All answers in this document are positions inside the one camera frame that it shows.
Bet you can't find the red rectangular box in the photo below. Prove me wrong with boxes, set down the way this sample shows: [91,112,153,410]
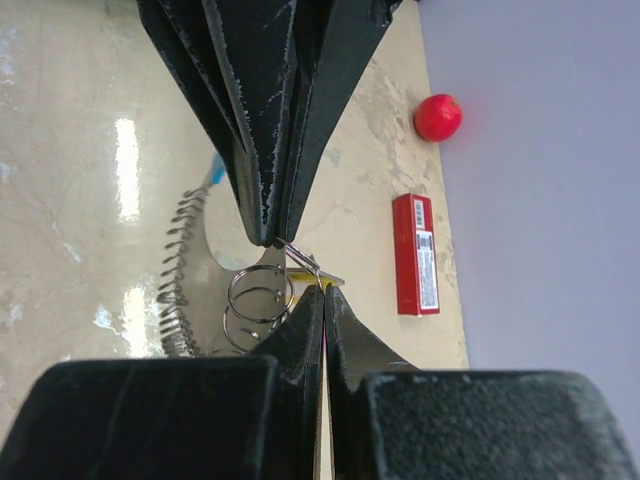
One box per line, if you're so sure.
[392,193,440,316]

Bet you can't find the red tomato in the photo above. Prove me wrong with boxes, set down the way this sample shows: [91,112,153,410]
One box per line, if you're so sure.
[413,94,463,143]

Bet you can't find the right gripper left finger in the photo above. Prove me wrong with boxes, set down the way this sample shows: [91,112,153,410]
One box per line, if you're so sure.
[1,286,324,479]

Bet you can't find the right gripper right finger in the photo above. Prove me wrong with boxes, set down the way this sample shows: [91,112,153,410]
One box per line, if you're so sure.
[324,287,639,479]

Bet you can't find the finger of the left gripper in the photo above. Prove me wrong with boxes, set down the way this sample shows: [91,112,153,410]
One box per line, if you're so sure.
[137,1,295,247]
[275,1,400,242]

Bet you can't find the blue grey keyring with rings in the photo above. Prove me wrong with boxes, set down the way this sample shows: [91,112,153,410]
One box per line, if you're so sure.
[156,154,320,358]

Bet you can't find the small yellow key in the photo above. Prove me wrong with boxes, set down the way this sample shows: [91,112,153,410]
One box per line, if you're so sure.
[287,268,345,309]

